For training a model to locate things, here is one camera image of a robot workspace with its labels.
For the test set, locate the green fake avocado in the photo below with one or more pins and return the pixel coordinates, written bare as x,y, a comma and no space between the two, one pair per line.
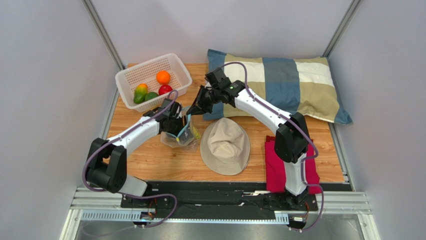
151,95

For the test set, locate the green orange fake mango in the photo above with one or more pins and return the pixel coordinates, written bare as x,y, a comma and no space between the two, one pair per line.
140,93

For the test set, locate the beige bucket hat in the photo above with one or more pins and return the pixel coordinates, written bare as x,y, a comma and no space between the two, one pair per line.
225,147

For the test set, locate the clear zip top bag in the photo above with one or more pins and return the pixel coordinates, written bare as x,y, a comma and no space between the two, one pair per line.
185,139

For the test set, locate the white plastic basket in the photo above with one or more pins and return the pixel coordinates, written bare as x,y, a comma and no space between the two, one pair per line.
128,79

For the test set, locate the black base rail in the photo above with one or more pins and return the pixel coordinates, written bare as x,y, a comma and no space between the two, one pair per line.
211,200

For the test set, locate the orange fake orange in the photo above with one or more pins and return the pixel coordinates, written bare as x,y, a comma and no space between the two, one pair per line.
163,77

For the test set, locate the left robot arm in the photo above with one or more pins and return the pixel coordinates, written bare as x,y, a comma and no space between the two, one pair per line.
106,165

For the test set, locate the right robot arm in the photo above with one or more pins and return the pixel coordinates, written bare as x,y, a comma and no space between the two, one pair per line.
291,132

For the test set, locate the yellow fake fruit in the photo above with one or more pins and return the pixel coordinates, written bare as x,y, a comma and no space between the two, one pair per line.
196,133

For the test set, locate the red fake apple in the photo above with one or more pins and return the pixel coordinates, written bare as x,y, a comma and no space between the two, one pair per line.
164,89

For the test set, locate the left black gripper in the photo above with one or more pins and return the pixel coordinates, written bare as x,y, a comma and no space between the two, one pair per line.
179,119

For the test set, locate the red folded cloth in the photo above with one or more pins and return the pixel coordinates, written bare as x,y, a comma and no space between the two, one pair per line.
275,169

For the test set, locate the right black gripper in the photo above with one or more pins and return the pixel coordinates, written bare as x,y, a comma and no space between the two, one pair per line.
204,100

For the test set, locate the plaid pillow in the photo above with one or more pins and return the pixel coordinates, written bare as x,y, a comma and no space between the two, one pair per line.
293,85

